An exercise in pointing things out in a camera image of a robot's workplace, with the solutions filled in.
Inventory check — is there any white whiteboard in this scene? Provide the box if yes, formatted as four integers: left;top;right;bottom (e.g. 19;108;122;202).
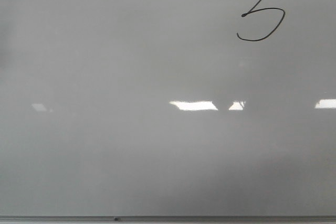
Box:
1;0;335;216

